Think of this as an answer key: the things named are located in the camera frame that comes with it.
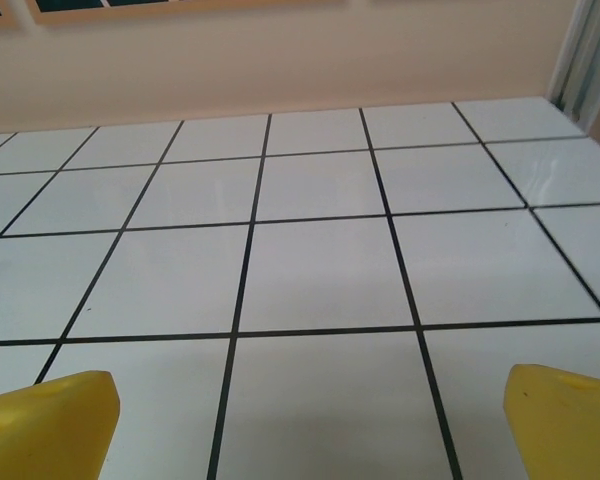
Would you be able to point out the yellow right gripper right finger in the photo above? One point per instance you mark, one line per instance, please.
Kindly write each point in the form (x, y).
(565, 425)

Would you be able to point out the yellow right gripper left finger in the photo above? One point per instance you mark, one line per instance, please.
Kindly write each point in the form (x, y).
(55, 425)

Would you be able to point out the aluminium frame post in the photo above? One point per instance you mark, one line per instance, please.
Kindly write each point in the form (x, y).
(587, 55)

